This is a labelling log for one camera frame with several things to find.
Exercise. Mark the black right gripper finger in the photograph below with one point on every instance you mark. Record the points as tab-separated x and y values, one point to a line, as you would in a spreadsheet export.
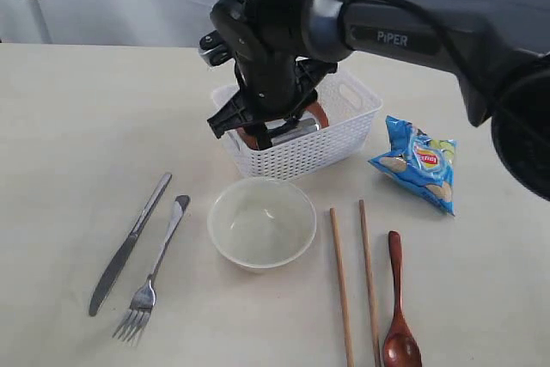
232	115
262	137

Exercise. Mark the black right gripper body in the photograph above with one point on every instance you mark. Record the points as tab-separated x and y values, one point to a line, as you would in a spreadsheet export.
278	88

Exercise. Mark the terracotta brown plate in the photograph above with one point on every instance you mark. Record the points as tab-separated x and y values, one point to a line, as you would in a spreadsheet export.
314	109

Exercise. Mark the stainless steel cup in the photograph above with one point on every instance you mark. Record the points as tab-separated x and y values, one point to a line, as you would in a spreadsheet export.
298	130

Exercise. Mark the speckled beige ceramic bowl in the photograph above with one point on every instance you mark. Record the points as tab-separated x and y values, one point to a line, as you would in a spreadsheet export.
260	224

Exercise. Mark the wooden chopstick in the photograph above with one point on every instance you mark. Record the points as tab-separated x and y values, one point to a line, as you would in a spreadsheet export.
342	289
371	286

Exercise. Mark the blue potato chips bag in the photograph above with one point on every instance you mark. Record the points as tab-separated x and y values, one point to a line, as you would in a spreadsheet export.
419	163

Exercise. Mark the stainless steel fork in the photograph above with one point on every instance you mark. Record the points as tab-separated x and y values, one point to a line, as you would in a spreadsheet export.
143	301

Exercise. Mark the brown wooden handled spoon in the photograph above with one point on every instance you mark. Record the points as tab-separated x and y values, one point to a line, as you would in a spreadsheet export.
400	347

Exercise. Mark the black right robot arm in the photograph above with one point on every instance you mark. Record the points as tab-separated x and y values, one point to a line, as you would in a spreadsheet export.
497	49

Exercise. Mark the white perforated plastic basket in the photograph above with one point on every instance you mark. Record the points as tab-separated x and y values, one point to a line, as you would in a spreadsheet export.
350	108

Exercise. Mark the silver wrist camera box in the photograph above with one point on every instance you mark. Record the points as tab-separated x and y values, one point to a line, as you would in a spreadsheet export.
214	50

